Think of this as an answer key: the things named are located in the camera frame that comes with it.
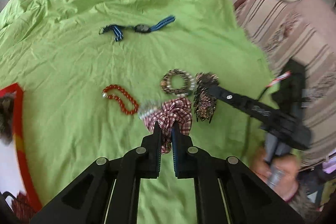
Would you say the rhinestone hair claw clip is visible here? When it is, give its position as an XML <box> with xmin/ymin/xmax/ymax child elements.
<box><xmin>194</xmin><ymin>72</ymin><xmax>219</xmax><ymax>123</ymax></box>

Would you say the red plaid scrunchie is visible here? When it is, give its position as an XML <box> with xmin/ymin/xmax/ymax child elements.
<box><xmin>139</xmin><ymin>97</ymin><xmax>193</xmax><ymax>154</ymax></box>

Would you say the pale jade bead bracelet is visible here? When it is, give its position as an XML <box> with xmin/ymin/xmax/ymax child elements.
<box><xmin>137</xmin><ymin>99</ymin><xmax>161</xmax><ymax>120</ymax></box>

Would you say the red polka dot scrunchie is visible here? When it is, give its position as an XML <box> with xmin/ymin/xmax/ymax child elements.
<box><xmin>11</xmin><ymin>192</ymin><xmax>36</xmax><ymax>223</ymax></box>

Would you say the leopard print hair tie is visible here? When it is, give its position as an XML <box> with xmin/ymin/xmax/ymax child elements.
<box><xmin>159</xmin><ymin>69</ymin><xmax>194</xmax><ymax>96</ymax></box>

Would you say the red bead bracelet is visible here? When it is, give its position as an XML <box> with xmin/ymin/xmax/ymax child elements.
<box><xmin>101</xmin><ymin>84</ymin><xmax>140</xmax><ymax>116</ymax></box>

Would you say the dark floral scrunchie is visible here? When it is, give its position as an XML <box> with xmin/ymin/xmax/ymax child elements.
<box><xmin>0</xmin><ymin>93</ymin><xmax>14</xmax><ymax>145</ymax></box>

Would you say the knit sleeve forearm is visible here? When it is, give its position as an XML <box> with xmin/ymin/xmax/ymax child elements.
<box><xmin>287</xmin><ymin>186</ymin><xmax>320</xmax><ymax>223</ymax></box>

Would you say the person right hand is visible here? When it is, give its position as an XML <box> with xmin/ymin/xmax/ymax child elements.
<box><xmin>250</xmin><ymin>147</ymin><xmax>299</xmax><ymax>201</ymax></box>

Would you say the striped sofa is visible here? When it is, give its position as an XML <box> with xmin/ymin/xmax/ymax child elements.
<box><xmin>232</xmin><ymin>0</ymin><xmax>335</xmax><ymax>169</ymax></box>

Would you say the red tray box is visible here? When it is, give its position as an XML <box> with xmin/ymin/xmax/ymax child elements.
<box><xmin>1</xmin><ymin>83</ymin><xmax>42</xmax><ymax>213</ymax></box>

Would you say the green bed sheet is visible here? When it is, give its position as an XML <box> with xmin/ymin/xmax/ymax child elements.
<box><xmin>0</xmin><ymin>0</ymin><xmax>279</xmax><ymax>224</ymax></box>

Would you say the blue striped strap watch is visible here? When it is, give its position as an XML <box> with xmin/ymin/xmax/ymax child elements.
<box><xmin>98</xmin><ymin>15</ymin><xmax>175</xmax><ymax>42</ymax></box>

